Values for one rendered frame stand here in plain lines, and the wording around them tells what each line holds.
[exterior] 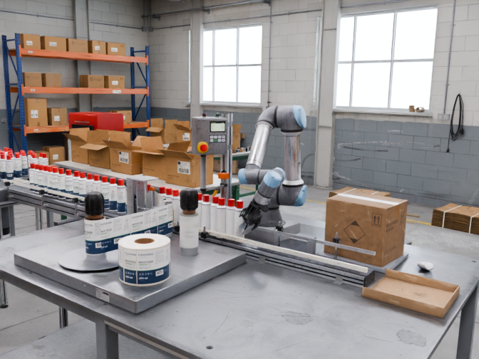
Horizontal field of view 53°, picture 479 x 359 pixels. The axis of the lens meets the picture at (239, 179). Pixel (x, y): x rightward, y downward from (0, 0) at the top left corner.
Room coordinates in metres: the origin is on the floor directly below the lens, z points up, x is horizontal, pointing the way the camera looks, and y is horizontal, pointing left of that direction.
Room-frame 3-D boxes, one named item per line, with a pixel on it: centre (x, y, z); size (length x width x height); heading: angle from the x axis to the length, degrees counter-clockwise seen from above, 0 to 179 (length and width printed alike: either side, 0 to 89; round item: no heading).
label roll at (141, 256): (1.82, 0.37, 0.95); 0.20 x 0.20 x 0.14
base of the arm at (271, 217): (2.59, -0.17, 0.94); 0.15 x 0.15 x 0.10
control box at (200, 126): (2.51, 0.16, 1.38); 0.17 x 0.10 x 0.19; 109
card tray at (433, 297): (1.79, -0.69, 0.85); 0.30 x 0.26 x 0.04; 54
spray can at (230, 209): (2.32, 0.04, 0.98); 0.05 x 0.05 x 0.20
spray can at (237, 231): (2.29, 0.00, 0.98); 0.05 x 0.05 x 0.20
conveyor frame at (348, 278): (2.37, 0.12, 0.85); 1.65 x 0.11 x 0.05; 54
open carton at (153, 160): (4.58, 0.72, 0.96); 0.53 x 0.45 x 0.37; 139
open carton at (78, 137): (5.45, 1.73, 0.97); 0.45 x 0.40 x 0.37; 140
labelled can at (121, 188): (2.79, 0.70, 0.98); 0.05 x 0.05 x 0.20
